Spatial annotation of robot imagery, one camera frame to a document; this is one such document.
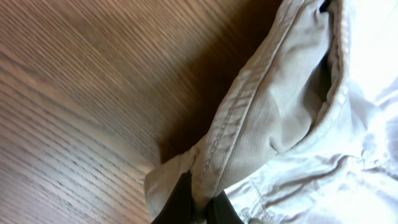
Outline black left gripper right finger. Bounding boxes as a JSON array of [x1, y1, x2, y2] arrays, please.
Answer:
[[206, 191, 243, 224]]

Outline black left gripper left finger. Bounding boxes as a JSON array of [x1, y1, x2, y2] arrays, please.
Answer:
[[152, 172, 193, 224]]

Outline beige cotton shorts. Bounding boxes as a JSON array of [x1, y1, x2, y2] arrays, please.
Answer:
[[144, 0, 397, 223]]

